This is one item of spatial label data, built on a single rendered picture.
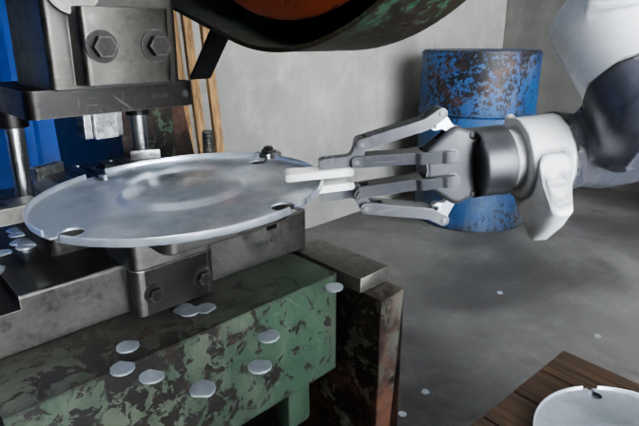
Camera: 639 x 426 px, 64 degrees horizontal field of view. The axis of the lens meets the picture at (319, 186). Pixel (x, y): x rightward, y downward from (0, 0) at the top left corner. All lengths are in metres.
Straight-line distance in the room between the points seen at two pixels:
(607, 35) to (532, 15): 3.35
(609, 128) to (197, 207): 0.38
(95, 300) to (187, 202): 0.18
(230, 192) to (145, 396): 0.22
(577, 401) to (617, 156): 0.56
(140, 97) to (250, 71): 1.63
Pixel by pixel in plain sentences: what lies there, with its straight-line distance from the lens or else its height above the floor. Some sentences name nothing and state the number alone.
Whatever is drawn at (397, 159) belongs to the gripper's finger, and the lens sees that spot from 0.54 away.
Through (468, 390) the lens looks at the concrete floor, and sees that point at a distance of 1.59.
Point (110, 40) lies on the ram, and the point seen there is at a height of 0.94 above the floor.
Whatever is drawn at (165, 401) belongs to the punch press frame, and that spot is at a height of 0.58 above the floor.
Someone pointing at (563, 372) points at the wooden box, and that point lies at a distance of 1.11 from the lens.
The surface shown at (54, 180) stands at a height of 0.78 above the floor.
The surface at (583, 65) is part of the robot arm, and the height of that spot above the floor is 0.92.
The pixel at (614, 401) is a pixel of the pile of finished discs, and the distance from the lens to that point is 1.05.
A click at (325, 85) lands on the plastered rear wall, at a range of 2.57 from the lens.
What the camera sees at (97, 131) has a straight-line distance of 0.70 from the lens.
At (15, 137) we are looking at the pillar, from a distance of 0.75.
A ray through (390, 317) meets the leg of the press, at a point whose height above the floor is 0.59.
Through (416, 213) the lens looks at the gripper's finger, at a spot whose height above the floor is 0.76.
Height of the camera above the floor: 0.95
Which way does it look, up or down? 16 degrees down
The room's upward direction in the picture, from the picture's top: straight up
